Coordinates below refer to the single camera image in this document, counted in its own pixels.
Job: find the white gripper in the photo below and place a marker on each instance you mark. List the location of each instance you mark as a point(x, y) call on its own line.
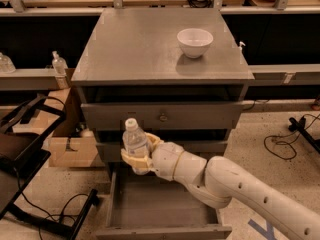
point(165, 160)

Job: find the clear plastic water bottle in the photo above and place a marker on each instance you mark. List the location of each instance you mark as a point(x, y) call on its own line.
point(134, 139)

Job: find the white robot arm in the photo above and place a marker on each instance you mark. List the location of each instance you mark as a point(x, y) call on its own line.
point(215, 182)

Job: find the grey top drawer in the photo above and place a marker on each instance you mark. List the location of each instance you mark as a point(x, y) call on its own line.
point(163, 116)

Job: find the grey open bottom drawer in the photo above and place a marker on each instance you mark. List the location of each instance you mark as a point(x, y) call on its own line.
point(149, 208)

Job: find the grey drawer cabinet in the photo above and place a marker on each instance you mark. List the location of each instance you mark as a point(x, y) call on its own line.
point(133, 56)

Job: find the clear pump dispenser bottle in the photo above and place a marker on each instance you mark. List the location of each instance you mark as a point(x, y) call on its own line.
point(59, 63)

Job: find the small white pump bottle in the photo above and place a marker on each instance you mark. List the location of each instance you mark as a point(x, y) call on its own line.
point(241, 45)

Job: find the cardboard box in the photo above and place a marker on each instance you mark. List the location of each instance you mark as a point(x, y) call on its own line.
point(71, 144)

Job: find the white ceramic bowl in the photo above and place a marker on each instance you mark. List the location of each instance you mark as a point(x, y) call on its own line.
point(194, 42)

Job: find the blue floor tape mark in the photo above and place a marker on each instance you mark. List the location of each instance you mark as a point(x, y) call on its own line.
point(267, 233)

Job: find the black stand base right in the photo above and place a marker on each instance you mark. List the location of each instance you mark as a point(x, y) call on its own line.
point(300, 126)

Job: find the black cart frame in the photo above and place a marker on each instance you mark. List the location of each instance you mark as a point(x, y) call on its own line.
point(22, 156)

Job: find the grey left shelf rail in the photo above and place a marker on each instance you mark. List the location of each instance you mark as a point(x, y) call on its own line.
point(33, 79)

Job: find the grey shelf rail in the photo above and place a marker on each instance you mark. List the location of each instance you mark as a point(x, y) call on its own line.
point(285, 75)
point(33, 79)

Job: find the grey right shelf rail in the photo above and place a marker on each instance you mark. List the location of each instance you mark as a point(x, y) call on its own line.
point(285, 75)

